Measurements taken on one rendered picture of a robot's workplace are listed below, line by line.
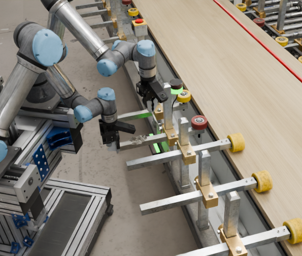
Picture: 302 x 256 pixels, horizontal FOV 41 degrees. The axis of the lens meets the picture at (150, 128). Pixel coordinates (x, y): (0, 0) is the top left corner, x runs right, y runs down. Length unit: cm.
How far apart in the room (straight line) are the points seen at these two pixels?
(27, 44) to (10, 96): 19
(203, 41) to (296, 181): 131
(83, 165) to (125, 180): 38
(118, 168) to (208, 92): 116
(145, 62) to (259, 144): 64
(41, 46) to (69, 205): 139
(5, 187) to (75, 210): 93
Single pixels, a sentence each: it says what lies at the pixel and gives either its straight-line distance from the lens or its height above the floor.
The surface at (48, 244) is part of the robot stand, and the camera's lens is 247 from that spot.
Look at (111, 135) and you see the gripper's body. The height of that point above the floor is 96.
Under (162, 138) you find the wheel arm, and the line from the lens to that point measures 198.
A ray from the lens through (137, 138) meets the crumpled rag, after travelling 196.
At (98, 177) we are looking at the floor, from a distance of 305.
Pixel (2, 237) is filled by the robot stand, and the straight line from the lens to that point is 250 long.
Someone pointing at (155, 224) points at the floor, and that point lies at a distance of 270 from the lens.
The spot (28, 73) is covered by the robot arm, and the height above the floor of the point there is 143.
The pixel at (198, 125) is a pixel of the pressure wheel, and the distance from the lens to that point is 197.
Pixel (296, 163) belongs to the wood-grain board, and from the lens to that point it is 183.
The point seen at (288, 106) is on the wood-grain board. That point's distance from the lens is 215.
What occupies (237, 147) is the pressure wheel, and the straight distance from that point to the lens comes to 179.
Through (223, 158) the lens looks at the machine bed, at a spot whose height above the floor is 80.
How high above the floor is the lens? 212
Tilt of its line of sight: 38 degrees down
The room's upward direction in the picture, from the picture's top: 5 degrees counter-clockwise
